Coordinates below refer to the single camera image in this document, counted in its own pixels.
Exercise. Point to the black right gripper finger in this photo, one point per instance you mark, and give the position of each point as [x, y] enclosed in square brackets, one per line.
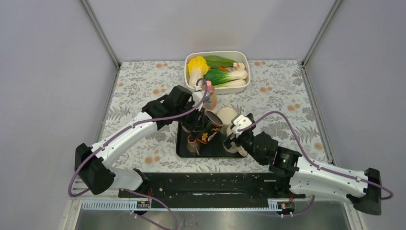
[249, 118]
[229, 144]

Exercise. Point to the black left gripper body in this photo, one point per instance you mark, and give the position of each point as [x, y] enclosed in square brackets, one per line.
[192, 119]

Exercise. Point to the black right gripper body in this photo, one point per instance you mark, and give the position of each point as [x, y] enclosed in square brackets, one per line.
[245, 139]

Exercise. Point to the cream seashell mug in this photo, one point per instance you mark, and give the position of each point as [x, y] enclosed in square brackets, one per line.
[239, 149]

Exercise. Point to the small brown mug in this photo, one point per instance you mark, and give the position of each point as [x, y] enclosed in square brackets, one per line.
[193, 145]

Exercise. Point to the black mug with orange flowers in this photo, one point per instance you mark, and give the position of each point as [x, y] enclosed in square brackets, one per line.
[212, 124]

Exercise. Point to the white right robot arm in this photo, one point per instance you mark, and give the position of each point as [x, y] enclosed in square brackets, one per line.
[298, 174]

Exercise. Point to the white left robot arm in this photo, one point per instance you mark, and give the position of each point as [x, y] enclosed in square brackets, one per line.
[94, 164]

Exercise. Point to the large cream mug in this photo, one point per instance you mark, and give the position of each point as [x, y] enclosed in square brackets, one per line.
[226, 115]

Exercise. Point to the black rectangular tray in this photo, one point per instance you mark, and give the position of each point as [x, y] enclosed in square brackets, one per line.
[214, 149]

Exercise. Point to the orange bottle with pink cap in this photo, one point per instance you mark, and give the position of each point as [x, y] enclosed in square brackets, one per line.
[211, 102]

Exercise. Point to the bok choy toy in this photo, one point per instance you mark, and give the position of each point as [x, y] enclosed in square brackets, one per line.
[220, 76]

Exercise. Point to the mushroom toy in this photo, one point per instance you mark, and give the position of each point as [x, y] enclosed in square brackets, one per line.
[238, 66]

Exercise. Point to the yellow napa cabbage toy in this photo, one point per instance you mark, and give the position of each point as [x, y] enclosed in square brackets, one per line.
[197, 68]

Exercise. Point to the white rectangular tub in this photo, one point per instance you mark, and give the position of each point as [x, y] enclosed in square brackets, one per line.
[233, 55]

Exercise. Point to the green leaf vegetable toy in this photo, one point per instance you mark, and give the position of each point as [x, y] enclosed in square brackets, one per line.
[214, 61]

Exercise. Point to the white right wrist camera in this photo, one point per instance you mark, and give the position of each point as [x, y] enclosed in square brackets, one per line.
[239, 124]

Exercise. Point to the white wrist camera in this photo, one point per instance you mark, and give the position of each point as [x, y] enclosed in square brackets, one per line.
[239, 124]
[198, 98]

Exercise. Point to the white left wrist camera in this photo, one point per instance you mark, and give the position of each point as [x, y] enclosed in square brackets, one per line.
[198, 98]

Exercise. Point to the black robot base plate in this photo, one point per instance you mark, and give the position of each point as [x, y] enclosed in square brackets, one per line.
[213, 190]

